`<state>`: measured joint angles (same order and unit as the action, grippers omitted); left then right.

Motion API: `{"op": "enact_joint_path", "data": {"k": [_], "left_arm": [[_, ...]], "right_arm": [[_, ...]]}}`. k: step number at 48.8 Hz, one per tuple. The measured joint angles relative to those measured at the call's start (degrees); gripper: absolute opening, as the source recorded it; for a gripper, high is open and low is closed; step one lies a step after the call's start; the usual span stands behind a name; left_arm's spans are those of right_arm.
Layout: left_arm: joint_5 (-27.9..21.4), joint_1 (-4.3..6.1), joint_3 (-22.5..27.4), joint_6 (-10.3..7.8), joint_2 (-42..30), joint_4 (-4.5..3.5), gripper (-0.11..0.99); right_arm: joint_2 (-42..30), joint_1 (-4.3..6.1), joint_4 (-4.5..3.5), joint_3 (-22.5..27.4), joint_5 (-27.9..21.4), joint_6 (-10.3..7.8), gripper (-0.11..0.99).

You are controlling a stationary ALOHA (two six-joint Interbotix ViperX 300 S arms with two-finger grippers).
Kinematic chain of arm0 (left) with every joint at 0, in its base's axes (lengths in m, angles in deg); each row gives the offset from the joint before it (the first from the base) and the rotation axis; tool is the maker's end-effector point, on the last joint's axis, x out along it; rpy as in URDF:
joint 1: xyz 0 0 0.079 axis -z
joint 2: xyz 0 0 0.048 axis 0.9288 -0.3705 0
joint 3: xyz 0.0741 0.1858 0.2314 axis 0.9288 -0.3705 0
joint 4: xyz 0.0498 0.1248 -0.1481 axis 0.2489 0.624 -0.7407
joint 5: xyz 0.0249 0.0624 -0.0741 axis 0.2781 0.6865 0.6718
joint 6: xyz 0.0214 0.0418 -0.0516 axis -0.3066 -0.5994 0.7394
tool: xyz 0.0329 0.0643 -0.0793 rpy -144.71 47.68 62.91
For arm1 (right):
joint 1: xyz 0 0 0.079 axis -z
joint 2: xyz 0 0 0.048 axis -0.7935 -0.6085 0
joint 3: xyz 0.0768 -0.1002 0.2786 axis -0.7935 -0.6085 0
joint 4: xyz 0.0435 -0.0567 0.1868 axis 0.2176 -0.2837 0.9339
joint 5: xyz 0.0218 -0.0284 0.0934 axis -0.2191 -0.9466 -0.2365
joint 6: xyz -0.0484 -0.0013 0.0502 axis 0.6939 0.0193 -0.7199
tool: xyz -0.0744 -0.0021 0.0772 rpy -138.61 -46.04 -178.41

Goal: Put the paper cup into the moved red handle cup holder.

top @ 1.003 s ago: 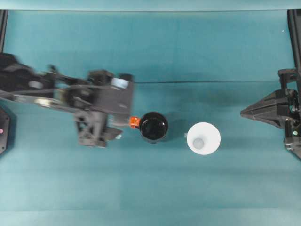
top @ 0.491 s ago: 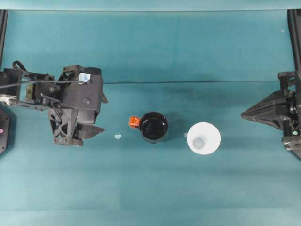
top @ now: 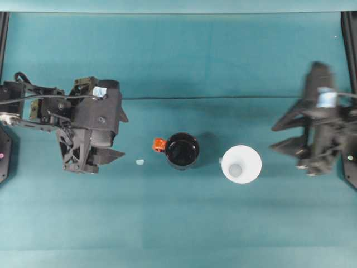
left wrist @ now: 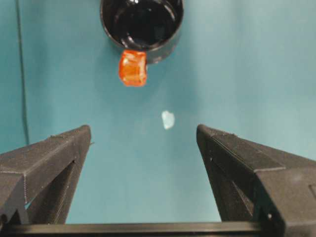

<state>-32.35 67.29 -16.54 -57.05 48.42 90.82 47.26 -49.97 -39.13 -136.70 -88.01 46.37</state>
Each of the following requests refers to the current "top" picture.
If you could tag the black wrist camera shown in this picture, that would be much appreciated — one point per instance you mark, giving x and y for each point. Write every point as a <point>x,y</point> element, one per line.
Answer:
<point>318,78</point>
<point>103,114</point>

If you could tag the blue-green table cloth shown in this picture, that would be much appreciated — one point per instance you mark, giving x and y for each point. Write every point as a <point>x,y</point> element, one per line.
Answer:
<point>178,217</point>

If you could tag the pale blue tape piece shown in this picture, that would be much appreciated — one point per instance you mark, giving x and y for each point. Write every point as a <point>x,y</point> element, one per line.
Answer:
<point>100,92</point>
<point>327,97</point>

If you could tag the white paper cup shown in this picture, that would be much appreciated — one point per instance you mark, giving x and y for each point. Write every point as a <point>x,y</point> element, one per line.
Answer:
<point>251,156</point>

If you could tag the black frame rail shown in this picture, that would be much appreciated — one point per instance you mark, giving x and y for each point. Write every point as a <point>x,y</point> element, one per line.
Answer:
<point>4,42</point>
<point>350,42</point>

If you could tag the silver carabiner clip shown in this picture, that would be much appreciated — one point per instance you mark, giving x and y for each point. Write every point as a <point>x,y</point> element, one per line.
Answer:
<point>8,118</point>

